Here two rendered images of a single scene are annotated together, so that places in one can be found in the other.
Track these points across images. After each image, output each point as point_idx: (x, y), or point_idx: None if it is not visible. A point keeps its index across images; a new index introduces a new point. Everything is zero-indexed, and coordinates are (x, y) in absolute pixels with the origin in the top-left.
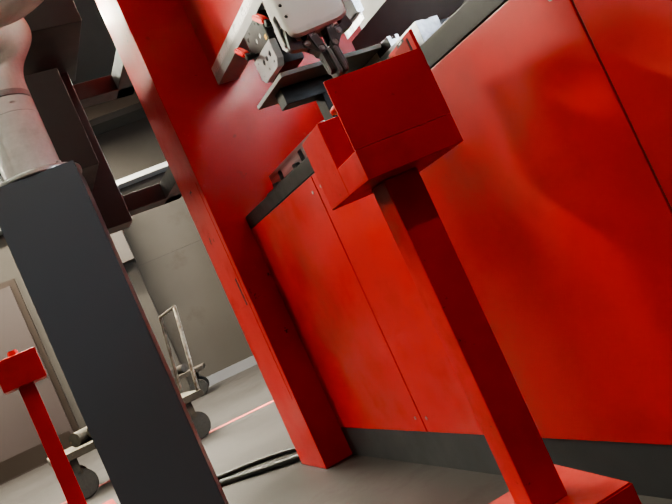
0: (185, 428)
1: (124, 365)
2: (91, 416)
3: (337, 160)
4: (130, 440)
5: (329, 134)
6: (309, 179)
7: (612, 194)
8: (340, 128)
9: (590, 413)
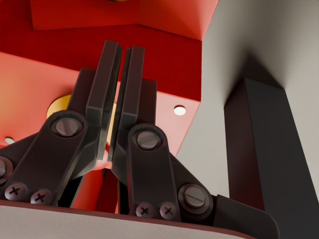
0: (260, 163)
1: (290, 223)
2: (316, 208)
3: (195, 48)
4: (294, 180)
5: (186, 77)
6: None
7: None
8: (159, 72)
9: None
